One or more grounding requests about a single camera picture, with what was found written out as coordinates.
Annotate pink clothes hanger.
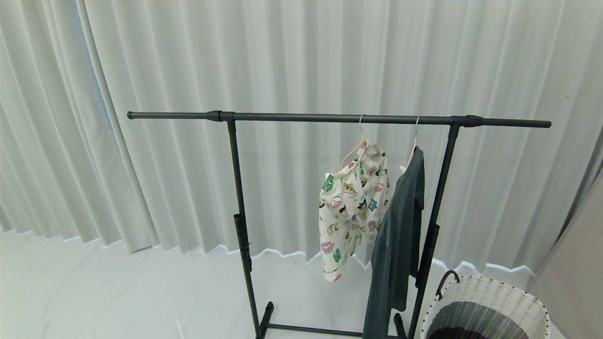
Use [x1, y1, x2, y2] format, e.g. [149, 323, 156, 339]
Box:
[399, 116, 423, 173]
[338, 114, 374, 171]

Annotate black clothes rack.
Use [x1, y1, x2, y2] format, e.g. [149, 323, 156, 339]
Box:
[127, 110, 552, 339]

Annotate white curtain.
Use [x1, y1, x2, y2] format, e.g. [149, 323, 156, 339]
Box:
[0, 0, 603, 279]

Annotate dark grey shirt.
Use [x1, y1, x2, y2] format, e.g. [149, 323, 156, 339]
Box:
[362, 146, 426, 339]

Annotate white laundry basket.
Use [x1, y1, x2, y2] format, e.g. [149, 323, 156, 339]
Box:
[419, 270, 551, 339]

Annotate cream printed garment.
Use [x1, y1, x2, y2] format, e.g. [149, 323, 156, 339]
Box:
[318, 141, 393, 283]

